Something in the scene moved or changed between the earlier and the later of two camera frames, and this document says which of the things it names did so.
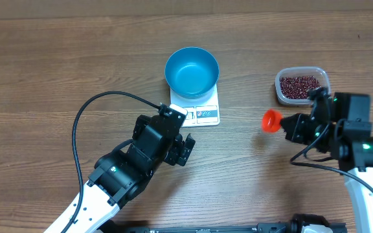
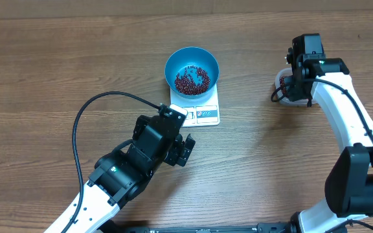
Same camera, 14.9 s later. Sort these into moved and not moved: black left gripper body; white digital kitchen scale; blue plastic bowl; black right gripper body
Moved: black right gripper body
Not moved: black left gripper body; white digital kitchen scale; blue plastic bowl
